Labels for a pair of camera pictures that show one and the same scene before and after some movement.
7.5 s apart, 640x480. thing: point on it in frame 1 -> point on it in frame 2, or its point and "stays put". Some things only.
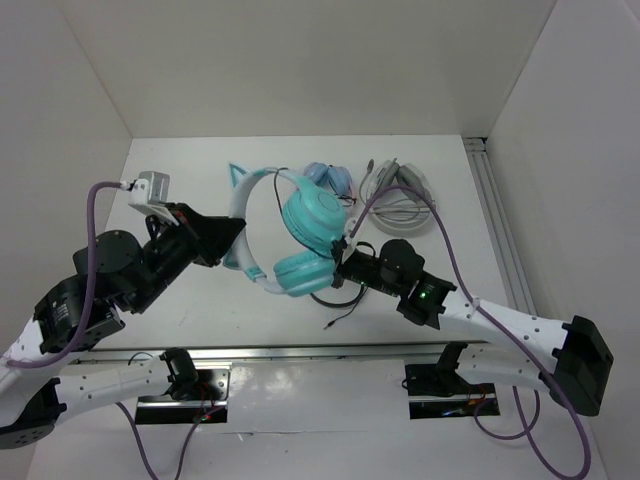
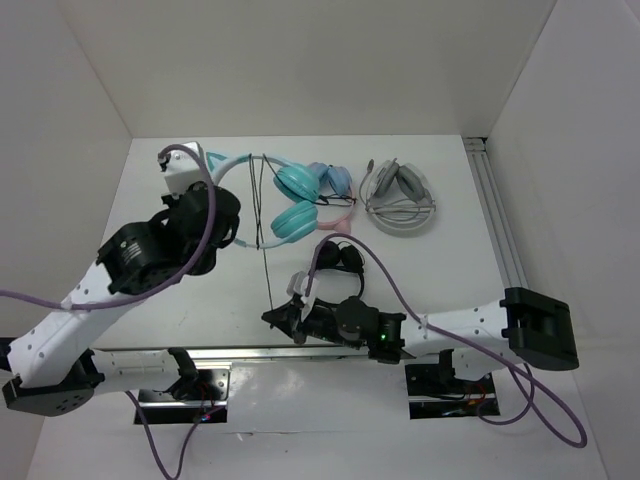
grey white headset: x=398 y=211 stays put
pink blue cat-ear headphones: x=337 y=177 stays put
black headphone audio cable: x=347 y=306 -> x=257 y=217
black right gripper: x=339 y=272 -> x=287 y=317
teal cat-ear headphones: x=314 y=213 -> x=295 y=220
